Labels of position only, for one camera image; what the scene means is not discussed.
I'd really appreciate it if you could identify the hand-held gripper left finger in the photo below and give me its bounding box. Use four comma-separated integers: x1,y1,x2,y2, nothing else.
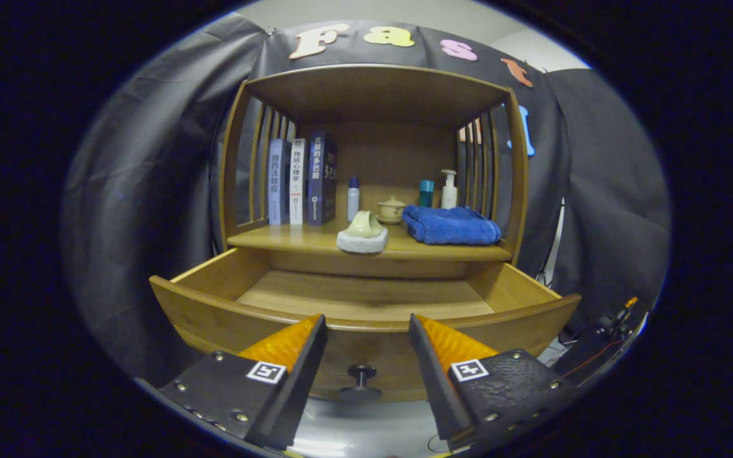
158,314,328,451

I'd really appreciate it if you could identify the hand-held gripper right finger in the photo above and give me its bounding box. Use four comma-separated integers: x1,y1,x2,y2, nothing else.
408,313,578,449

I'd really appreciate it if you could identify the wooden countertop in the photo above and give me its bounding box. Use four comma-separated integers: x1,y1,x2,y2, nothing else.
227,219,513,263

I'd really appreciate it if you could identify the wooden cabinet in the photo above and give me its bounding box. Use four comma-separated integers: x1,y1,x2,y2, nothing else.
217,64,529,281

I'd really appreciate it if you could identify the blue folded towel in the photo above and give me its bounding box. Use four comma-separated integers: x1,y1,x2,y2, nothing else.
402,204,503,246

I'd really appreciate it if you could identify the black equipment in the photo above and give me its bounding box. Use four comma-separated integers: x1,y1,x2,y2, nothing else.
557,307,650,377

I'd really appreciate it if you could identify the beige lidded teacup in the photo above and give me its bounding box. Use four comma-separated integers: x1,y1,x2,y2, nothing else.
376,195,407,225

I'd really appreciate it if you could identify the white pump bottle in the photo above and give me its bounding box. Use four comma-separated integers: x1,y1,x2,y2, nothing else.
440,169,458,209

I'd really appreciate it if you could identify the white book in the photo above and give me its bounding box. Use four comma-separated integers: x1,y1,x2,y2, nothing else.
289,138,308,225

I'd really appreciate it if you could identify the light blue book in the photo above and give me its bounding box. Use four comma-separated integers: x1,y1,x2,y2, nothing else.
268,139,292,226

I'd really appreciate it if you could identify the dark blue book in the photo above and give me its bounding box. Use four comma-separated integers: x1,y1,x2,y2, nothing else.
306,131,338,226

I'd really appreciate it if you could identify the black backdrop cloth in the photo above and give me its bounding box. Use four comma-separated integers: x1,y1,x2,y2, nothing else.
61,13,671,382

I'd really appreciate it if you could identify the thin black cable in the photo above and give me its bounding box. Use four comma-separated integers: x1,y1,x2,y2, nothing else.
427,434,464,454

